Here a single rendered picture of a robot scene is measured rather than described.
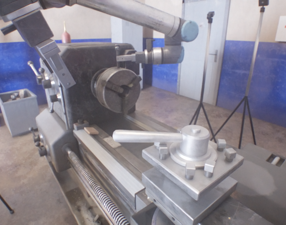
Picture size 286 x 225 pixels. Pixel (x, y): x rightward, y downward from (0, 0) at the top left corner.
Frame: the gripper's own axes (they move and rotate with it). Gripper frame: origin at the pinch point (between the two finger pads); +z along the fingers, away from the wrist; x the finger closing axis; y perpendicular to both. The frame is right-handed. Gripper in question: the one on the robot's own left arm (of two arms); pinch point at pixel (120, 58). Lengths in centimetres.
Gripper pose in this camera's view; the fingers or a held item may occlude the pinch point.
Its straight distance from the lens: 103.7
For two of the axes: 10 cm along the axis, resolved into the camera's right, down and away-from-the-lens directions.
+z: -10.0, 0.6, -0.1
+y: 0.5, 9.2, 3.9
